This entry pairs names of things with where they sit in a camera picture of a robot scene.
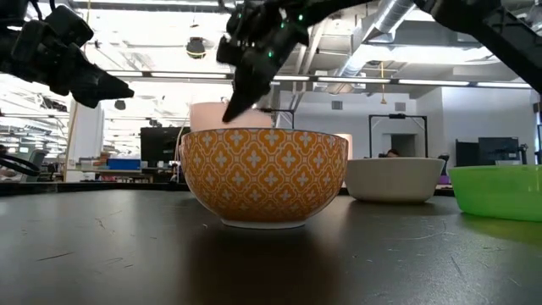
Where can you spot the silver slanted ventilation duct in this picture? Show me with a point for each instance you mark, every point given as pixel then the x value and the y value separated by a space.
pixel 381 25

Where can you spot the person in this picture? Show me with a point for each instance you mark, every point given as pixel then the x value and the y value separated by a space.
pixel 392 153

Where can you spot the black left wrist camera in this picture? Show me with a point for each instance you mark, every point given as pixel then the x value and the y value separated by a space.
pixel 68 25

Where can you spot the pink bowl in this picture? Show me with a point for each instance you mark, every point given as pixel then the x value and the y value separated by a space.
pixel 209 116

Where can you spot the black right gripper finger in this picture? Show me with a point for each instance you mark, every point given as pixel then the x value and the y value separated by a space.
pixel 247 95

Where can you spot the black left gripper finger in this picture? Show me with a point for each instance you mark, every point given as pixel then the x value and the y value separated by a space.
pixel 97 87

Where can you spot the white pillar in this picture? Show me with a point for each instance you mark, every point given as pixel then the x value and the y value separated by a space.
pixel 86 140

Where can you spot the large black monitor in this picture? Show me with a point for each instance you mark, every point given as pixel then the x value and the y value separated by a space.
pixel 161 144

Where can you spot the green plastic bowl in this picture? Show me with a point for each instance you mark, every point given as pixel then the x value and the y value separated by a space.
pixel 499 190

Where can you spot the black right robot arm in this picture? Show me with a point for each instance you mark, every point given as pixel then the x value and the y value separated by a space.
pixel 487 25

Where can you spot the grey office chair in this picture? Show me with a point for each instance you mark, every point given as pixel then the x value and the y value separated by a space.
pixel 37 159

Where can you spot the small black ceiling dome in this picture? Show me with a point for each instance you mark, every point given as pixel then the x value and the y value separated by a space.
pixel 120 104

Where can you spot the blue storage bin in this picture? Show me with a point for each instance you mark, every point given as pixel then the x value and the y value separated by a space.
pixel 123 164

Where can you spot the grey wall vent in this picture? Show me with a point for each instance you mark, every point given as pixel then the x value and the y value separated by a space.
pixel 400 107
pixel 336 105

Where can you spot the white ceramic bowl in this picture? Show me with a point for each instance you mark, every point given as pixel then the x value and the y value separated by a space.
pixel 394 180

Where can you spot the black background robot arm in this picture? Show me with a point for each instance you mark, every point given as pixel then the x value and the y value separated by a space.
pixel 444 163

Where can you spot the purple container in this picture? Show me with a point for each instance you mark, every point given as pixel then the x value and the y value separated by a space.
pixel 444 179

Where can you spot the black ceiling dome camera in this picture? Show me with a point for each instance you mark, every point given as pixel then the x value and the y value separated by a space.
pixel 196 47

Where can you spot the long ceiling light rail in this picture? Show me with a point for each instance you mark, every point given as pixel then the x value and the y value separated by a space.
pixel 360 79

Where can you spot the orange patterned ceramic bowl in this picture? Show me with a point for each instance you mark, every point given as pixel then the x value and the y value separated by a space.
pixel 262 178

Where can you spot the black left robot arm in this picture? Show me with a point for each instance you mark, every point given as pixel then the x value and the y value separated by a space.
pixel 12 8

